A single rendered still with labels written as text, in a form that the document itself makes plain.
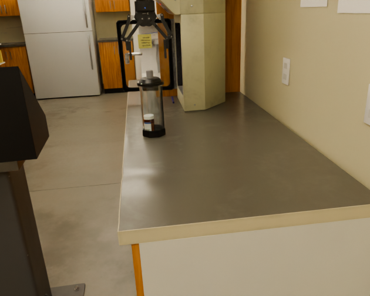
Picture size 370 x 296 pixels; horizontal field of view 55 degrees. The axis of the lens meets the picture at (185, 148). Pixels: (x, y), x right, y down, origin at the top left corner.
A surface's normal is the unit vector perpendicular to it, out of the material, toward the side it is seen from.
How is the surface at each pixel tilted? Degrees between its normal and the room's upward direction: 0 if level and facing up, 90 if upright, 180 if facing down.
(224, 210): 1
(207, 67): 90
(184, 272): 90
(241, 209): 1
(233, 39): 90
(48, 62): 90
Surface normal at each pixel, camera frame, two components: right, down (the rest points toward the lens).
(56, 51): 0.13, 0.36
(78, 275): -0.04, -0.93
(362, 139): -0.99, 0.08
